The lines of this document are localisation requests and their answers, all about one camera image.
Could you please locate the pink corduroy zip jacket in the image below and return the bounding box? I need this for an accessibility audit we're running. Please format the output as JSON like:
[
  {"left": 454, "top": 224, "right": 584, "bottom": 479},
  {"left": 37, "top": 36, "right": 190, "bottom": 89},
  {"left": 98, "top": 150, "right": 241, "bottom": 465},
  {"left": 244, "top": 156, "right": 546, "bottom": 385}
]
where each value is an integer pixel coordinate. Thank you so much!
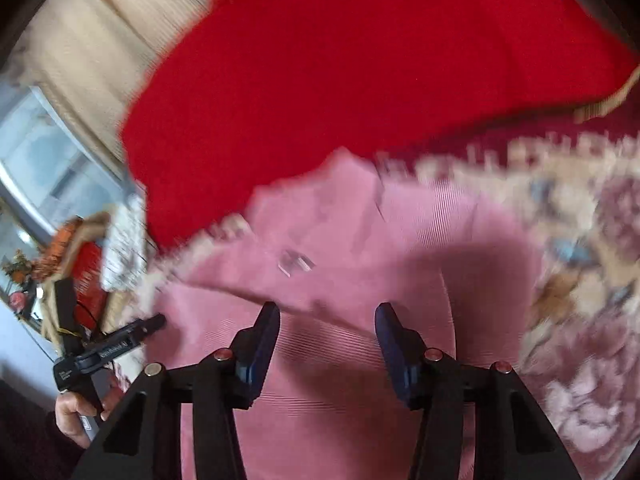
[{"left": 146, "top": 152, "right": 541, "bottom": 479}]

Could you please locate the person's left hand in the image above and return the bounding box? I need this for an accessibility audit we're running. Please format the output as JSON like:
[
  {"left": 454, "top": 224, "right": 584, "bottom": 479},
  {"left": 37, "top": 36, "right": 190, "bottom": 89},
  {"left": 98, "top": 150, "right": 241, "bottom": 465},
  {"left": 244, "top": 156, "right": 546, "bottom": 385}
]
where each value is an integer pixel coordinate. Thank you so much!
[{"left": 54, "top": 386, "right": 124, "bottom": 448}]

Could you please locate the red cardboard box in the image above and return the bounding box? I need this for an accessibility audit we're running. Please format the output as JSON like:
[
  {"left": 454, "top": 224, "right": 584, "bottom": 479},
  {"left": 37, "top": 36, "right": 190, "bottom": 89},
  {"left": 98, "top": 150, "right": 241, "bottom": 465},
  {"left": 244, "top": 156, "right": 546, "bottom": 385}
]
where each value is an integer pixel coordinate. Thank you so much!
[{"left": 72, "top": 242, "right": 107, "bottom": 332}]

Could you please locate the flower bouquet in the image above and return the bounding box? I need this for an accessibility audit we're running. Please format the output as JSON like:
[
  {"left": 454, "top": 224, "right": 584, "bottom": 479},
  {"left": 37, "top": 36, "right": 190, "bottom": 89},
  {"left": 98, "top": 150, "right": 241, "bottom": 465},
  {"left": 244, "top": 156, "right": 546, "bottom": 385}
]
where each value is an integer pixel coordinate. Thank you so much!
[{"left": 1, "top": 249, "right": 34, "bottom": 285}]

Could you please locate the orange black folded cloth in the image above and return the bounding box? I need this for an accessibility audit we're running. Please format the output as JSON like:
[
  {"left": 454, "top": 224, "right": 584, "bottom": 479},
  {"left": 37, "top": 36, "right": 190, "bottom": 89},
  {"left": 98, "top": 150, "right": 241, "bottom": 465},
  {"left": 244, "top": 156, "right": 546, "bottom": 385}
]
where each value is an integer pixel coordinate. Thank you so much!
[{"left": 34, "top": 217, "right": 84, "bottom": 282}]

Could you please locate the white black patterned pillow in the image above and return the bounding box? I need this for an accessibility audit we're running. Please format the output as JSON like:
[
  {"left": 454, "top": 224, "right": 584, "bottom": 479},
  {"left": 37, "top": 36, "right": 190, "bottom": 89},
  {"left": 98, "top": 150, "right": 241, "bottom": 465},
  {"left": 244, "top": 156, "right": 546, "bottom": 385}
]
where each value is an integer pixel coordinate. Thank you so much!
[{"left": 101, "top": 182, "right": 146, "bottom": 292}]

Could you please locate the beige coat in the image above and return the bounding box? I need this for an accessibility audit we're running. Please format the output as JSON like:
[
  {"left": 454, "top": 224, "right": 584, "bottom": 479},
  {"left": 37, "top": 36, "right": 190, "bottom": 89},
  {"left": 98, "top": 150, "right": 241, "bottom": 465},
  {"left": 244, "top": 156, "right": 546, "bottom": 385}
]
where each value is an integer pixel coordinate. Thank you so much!
[{"left": 40, "top": 210, "right": 111, "bottom": 347}]

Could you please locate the floral plush blanket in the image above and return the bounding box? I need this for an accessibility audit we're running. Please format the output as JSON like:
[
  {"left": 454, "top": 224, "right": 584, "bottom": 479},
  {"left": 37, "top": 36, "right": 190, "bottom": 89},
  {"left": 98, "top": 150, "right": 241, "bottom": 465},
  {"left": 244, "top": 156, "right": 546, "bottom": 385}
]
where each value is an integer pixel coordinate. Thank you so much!
[{"left": 132, "top": 136, "right": 639, "bottom": 479}]

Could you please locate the beige dotted curtain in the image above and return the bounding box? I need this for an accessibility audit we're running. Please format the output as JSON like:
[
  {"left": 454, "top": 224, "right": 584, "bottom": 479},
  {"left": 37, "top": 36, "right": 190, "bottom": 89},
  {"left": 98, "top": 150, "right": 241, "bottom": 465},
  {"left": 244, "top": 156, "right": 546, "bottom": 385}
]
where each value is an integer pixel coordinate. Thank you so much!
[{"left": 2, "top": 0, "right": 210, "bottom": 176}]

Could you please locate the red quilt on sofa back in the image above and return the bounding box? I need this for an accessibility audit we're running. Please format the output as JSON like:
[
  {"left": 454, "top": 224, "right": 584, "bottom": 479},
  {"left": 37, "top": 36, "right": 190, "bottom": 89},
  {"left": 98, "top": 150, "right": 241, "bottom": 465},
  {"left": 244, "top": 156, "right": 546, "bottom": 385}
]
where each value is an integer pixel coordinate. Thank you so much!
[{"left": 122, "top": 0, "right": 639, "bottom": 248}]

